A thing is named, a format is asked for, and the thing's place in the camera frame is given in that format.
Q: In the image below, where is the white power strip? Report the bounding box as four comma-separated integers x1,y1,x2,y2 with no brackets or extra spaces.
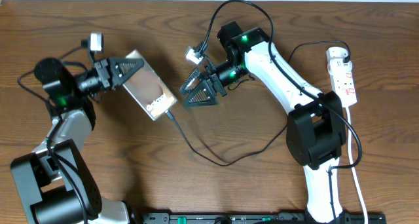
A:
329,67,357,107

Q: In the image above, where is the white USB charger adapter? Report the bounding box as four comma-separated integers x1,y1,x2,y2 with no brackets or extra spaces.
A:
326,47,353,75

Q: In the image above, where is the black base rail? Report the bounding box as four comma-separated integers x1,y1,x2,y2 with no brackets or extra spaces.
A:
141,212,387,224

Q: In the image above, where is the black USB charging cable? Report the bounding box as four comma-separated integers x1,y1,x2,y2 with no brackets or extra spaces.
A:
165,40,352,168

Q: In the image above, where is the white power strip cord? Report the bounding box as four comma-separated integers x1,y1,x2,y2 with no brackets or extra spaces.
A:
345,106,369,224

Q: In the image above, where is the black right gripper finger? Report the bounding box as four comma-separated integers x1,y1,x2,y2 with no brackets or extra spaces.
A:
183,79,218,107
179,68,202,95

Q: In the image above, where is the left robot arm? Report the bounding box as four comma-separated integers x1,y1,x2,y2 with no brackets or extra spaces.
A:
10,57,145,223

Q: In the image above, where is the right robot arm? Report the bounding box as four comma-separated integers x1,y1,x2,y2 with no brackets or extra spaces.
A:
179,22,346,223

